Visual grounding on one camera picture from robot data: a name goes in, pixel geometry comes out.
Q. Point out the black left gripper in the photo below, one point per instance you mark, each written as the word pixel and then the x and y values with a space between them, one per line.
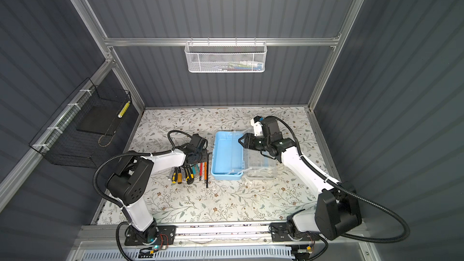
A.
pixel 205 158

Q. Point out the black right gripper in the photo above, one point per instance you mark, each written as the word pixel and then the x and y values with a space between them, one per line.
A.
pixel 249 138

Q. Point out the blue plastic tool box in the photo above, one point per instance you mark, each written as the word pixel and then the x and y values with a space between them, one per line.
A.
pixel 230 161

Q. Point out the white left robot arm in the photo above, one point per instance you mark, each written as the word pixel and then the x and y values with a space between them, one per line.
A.
pixel 128 182

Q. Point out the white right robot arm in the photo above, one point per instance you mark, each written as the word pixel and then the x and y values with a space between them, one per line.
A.
pixel 336 212

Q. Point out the yellow marker in basket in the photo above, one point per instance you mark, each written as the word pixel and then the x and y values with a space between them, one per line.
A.
pixel 124 109

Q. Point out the teal handled tool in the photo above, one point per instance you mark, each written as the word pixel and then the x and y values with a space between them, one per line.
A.
pixel 195 169

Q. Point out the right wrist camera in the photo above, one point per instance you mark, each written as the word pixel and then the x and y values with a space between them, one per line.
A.
pixel 257 126

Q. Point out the white wire mesh basket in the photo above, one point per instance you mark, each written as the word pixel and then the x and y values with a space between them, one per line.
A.
pixel 226 58

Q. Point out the black wire basket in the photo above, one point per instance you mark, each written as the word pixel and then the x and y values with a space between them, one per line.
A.
pixel 88 131

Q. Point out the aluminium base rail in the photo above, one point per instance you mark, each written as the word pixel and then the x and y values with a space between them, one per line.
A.
pixel 220 241

